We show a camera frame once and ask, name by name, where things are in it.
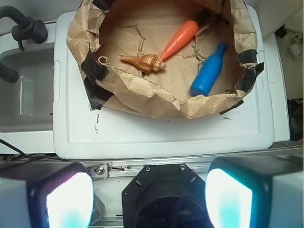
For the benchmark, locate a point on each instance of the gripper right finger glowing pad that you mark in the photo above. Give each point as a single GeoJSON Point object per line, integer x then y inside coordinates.
{"type": "Point", "coordinates": [256, 192]}

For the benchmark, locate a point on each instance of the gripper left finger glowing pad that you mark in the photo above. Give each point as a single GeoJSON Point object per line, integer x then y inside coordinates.
{"type": "Point", "coordinates": [45, 195]}

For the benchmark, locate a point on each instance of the blue plastic bottle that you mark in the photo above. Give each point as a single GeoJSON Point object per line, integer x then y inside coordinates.
{"type": "Point", "coordinates": [209, 72]}

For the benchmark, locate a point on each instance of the white plastic bin lid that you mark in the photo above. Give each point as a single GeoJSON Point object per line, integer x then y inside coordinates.
{"type": "Point", "coordinates": [107, 134]}

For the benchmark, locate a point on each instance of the white sink basin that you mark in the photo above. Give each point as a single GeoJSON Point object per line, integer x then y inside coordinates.
{"type": "Point", "coordinates": [27, 105]}

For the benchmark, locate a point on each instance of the wooden conch shell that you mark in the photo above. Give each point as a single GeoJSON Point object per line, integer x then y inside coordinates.
{"type": "Point", "coordinates": [147, 63]}

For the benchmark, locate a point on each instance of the black faucet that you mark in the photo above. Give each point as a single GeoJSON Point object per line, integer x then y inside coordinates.
{"type": "Point", "coordinates": [26, 27]}

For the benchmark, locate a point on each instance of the orange toy carrot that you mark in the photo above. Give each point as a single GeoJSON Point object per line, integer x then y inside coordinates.
{"type": "Point", "coordinates": [184, 34]}

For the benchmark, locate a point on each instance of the brown paper bag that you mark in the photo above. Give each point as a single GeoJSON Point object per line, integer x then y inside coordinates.
{"type": "Point", "coordinates": [102, 30]}

